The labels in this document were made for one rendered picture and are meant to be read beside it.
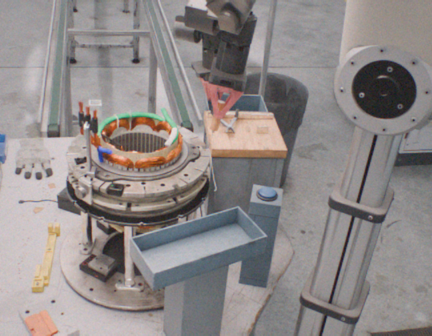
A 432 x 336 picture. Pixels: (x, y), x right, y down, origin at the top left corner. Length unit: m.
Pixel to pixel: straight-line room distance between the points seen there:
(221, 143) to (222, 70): 0.40
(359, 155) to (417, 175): 2.57
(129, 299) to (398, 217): 2.08
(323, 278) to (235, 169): 0.39
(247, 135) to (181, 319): 0.52
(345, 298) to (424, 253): 1.81
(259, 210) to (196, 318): 0.28
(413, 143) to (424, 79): 2.69
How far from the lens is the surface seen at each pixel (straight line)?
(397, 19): 0.87
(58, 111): 2.21
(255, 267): 1.41
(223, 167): 1.43
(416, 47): 0.89
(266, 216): 1.31
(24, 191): 1.76
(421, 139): 3.60
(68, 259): 1.47
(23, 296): 1.43
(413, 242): 3.06
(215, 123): 1.12
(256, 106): 1.70
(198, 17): 1.06
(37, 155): 1.87
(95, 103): 1.34
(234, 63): 1.05
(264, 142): 1.45
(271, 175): 1.47
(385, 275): 2.80
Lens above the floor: 1.78
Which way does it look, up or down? 33 degrees down
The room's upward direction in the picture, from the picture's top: 6 degrees clockwise
